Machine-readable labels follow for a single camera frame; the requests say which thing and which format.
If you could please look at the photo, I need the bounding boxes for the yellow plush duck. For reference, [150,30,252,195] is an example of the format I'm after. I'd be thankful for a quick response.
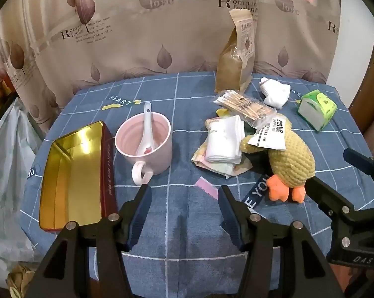
[239,118,317,202]

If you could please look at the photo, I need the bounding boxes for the translucent plastic bag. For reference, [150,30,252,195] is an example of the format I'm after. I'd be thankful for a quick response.
[0,99,48,275]

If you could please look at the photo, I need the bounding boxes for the green tissue pack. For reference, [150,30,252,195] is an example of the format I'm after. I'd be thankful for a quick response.
[297,89,338,132]

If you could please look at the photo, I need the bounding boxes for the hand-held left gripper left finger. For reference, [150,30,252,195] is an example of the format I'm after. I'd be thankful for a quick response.
[25,185,153,298]

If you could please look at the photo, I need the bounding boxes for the pink mug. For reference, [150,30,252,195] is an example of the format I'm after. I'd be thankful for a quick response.
[114,113,172,186]

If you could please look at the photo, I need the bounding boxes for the white socks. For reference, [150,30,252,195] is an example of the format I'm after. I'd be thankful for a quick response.
[205,115,246,165]

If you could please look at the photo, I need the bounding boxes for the clear packet of wooden sticks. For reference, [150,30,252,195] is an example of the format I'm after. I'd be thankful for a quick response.
[213,89,277,123]

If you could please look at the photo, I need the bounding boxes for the brown kraft paper bag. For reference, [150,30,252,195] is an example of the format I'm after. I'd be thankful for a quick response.
[215,8,256,94]

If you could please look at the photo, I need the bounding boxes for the blue checked tablecloth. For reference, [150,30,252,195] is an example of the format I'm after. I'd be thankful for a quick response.
[19,71,374,298]

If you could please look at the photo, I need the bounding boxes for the white ceramic spoon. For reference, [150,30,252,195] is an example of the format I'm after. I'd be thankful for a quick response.
[136,102,158,156]

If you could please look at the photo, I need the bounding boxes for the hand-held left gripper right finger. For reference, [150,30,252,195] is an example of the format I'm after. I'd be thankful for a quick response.
[217,185,346,298]

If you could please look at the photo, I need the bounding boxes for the folded white socks pack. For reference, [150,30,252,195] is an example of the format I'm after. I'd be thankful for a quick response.
[191,139,252,179]

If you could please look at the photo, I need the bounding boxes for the brown crumpled cloth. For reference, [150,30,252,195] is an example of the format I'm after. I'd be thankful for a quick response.
[7,263,36,298]

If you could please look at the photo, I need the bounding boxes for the gold tin box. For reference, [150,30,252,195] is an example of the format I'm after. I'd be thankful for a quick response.
[39,121,118,233]

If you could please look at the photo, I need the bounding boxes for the crumpled white sock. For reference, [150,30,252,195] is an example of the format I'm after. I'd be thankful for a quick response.
[258,77,292,110]

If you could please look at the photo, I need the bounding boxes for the brown wooden door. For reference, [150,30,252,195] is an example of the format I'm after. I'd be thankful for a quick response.
[348,29,374,159]

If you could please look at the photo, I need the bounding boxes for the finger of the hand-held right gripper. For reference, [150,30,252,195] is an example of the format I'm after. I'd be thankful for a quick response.
[343,148,374,177]
[304,177,361,224]

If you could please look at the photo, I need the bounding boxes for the white labelled packet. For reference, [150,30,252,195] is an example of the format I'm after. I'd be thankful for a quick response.
[247,115,293,151]

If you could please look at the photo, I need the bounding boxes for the beige leaf-print curtain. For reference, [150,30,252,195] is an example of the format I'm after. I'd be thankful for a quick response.
[0,0,342,132]

